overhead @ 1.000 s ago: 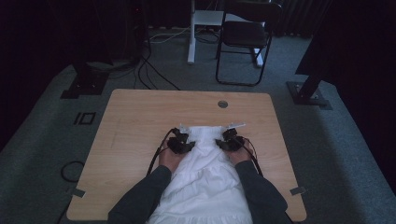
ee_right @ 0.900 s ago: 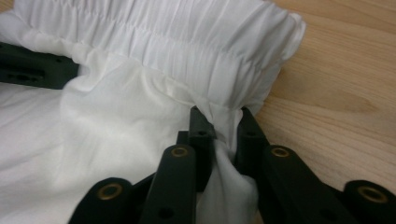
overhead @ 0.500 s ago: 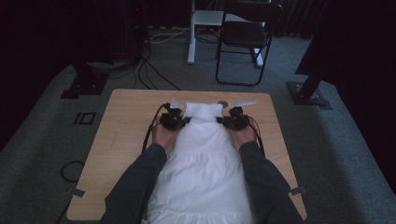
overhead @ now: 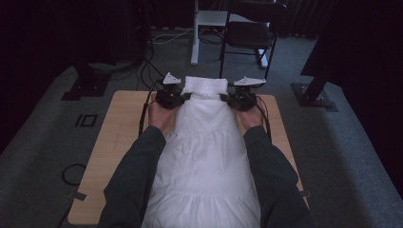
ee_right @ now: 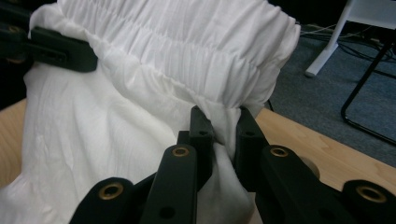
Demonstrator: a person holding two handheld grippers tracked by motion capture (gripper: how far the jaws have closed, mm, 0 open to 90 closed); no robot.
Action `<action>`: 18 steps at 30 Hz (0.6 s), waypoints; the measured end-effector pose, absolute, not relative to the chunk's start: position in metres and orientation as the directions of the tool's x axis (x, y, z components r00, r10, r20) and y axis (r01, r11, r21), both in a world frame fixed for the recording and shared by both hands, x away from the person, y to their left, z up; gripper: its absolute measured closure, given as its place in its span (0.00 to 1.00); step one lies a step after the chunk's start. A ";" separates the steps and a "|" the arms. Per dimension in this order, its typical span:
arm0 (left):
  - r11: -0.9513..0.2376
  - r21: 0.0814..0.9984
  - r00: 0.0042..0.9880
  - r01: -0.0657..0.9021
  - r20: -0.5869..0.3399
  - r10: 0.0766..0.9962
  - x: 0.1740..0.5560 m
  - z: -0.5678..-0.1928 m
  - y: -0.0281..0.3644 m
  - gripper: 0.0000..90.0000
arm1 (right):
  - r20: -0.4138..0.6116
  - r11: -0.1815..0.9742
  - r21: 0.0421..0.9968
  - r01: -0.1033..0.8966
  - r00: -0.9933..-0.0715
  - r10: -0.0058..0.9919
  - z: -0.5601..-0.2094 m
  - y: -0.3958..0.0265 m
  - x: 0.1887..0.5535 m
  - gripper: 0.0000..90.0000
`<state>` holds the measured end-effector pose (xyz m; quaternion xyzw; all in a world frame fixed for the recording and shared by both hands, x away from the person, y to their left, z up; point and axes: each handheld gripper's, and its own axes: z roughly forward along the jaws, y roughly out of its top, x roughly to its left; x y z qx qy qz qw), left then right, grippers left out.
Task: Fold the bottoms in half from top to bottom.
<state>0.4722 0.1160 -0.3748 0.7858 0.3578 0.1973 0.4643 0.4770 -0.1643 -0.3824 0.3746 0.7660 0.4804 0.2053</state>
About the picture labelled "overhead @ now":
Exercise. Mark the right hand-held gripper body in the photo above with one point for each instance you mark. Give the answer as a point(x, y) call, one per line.
point(244, 98)

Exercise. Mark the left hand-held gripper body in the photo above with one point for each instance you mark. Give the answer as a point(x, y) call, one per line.
point(168, 96)

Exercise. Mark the white skirt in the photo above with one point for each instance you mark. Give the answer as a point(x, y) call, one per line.
point(202, 152)

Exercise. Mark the person's right hand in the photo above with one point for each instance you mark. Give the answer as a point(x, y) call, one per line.
point(252, 117)

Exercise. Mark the person's left hand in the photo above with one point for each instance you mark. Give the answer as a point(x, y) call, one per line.
point(161, 117)

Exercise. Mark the black folding chair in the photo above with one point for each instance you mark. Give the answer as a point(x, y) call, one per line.
point(248, 33)

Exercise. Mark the black slanted metal stand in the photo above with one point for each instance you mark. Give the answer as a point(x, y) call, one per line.
point(312, 95)

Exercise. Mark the dark equipment rack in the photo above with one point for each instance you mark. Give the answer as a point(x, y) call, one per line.
point(126, 31)

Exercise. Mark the black metal stand base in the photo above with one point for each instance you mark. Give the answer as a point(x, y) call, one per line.
point(88, 85)

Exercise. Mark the dark curtain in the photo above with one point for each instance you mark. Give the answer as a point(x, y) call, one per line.
point(301, 19)

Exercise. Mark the grey tape piece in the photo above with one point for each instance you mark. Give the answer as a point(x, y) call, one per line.
point(306, 193)
point(80, 196)

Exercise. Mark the white desk frame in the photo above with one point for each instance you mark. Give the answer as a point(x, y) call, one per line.
point(195, 47)

